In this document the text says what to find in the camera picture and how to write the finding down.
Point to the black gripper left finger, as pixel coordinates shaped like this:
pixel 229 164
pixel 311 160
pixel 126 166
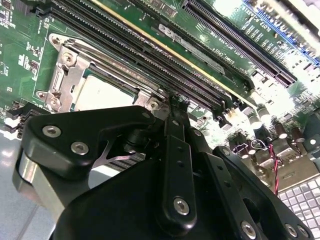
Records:
pixel 75 130

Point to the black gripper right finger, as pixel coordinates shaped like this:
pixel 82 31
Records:
pixel 211 160

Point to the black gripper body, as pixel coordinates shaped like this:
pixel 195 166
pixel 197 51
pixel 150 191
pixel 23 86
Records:
pixel 120 207

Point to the silver-topped CPU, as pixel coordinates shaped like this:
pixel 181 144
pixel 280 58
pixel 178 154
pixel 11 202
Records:
pixel 105 95

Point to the metal socket cover frame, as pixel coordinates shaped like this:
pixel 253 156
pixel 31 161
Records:
pixel 73 75

